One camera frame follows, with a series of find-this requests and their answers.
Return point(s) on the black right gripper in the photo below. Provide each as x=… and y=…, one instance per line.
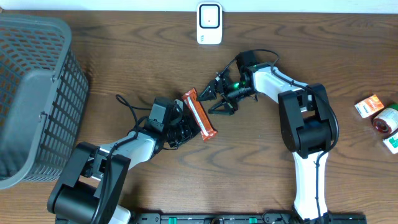
x=214, y=86

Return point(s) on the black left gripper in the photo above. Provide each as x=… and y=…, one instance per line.
x=188, y=128

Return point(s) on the orange snack bar wrapper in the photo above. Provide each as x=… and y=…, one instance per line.
x=206, y=129

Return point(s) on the orange white small box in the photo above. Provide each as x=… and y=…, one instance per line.
x=369, y=106

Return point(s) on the green lid white jar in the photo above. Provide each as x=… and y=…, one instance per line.
x=386, y=120

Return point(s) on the white green carton box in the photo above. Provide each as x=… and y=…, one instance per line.
x=392, y=143

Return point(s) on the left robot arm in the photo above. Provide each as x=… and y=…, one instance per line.
x=90, y=185

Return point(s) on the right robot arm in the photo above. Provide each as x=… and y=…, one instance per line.
x=307, y=123

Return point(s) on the white barcode scanner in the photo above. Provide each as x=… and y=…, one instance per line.
x=209, y=23

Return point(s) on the grey plastic basket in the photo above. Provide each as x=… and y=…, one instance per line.
x=43, y=98

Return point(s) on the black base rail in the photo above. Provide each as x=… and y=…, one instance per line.
x=268, y=217

